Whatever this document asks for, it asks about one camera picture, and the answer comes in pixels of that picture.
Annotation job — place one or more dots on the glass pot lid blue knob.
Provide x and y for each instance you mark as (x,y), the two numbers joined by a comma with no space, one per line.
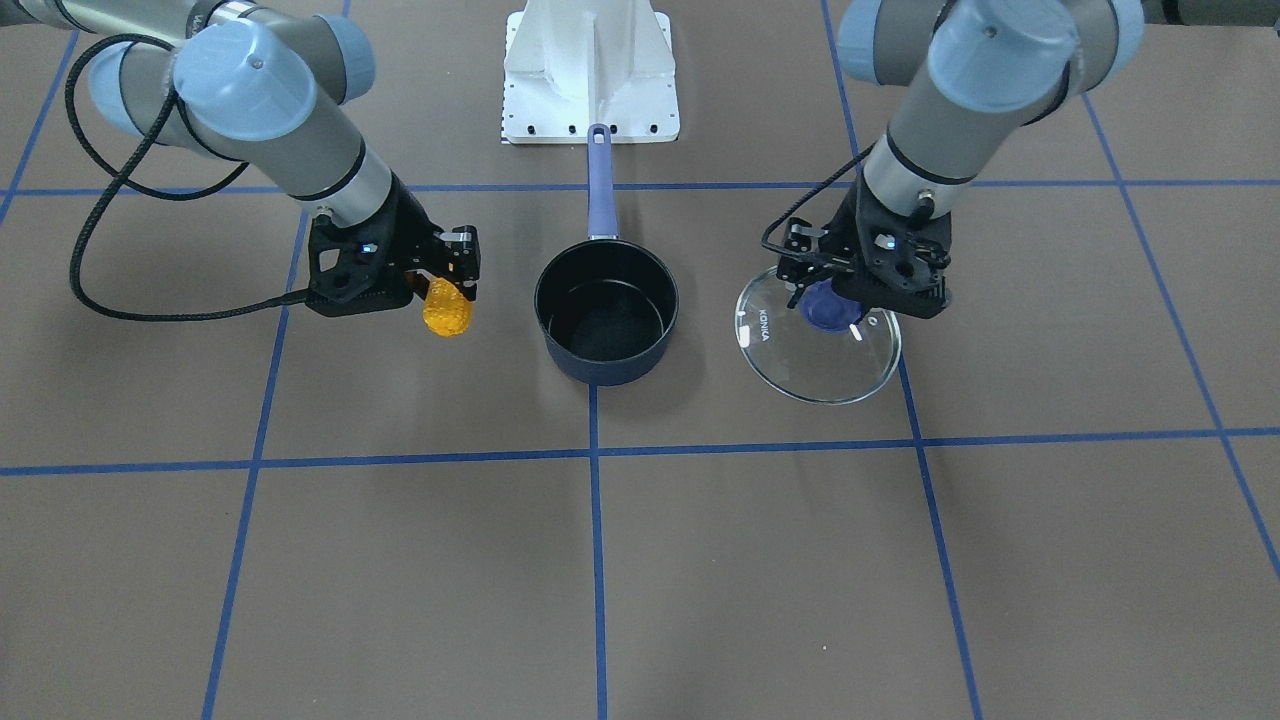
(814,345)

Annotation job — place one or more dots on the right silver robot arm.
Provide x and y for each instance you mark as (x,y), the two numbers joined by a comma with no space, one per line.
(238,81)

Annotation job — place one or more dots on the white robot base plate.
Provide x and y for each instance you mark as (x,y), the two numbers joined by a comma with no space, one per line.
(570,65)

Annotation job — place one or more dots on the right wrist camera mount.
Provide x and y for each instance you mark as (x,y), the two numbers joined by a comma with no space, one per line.
(353,270)

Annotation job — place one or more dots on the dark blue saucepan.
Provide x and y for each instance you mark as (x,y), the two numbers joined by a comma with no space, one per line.
(607,307)

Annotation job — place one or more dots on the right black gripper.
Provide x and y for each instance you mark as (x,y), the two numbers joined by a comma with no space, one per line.
(412,220)

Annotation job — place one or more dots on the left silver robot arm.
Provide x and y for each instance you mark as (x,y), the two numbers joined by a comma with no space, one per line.
(973,72)

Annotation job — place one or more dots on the yellow corn cob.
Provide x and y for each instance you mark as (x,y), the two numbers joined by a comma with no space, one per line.
(446,312)

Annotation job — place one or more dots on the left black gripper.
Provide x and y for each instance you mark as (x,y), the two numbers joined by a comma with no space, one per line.
(846,233)

